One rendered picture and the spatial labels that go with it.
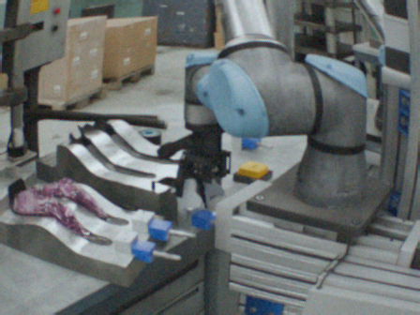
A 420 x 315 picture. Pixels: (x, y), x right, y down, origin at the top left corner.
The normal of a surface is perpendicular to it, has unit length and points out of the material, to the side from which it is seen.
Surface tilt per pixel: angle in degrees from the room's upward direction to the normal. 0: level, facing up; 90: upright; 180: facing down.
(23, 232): 90
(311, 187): 73
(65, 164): 90
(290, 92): 67
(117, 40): 90
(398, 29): 90
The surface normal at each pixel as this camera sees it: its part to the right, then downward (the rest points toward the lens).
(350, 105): 0.25, 0.33
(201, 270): 0.84, 0.19
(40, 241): -0.25, 0.32
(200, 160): -0.59, 0.26
